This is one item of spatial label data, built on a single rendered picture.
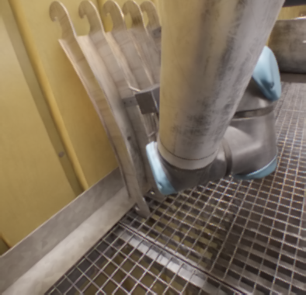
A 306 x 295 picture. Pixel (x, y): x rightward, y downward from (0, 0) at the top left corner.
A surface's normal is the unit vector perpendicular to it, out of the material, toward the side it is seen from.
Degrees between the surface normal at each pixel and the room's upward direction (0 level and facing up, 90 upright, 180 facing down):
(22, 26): 90
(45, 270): 0
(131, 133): 81
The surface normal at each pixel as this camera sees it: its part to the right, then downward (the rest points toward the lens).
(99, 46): -0.59, 0.47
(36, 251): 0.79, 0.19
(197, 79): -0.40, 0.76
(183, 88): -0.62, 0.65
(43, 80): -0.30, 0.50
